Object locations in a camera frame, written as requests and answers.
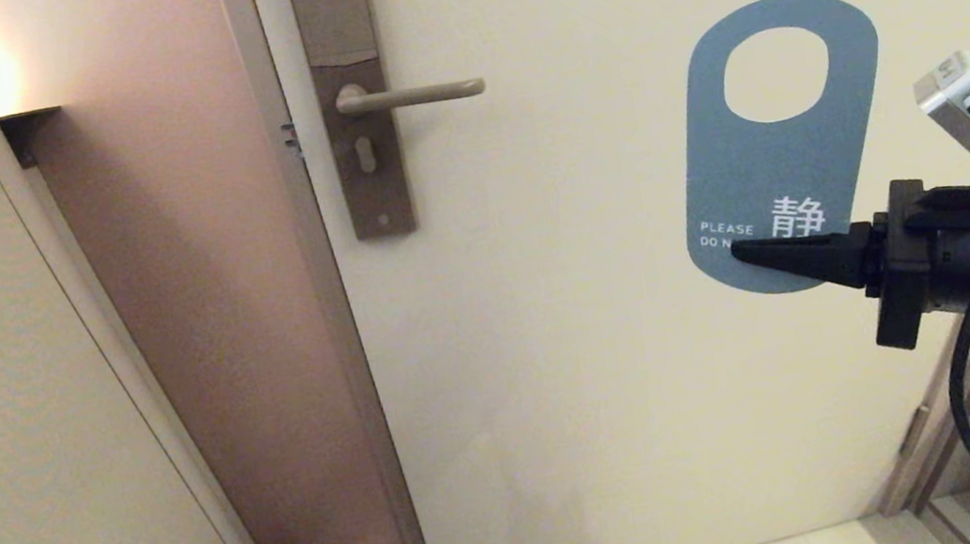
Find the white and blue door hanger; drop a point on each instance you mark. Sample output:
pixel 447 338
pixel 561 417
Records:
pixel 713 136

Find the brown door lock plate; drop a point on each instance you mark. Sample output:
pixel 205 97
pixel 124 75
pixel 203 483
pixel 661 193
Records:
pixel 329 9

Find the beige keyhole cover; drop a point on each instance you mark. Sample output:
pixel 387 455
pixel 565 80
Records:
pixel 366 154

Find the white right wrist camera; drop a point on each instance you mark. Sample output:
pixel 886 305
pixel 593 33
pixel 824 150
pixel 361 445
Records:
pixel 955 102

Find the dark wall lamp bracket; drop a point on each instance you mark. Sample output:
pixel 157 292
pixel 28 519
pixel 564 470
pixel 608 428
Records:
pixel 28 127

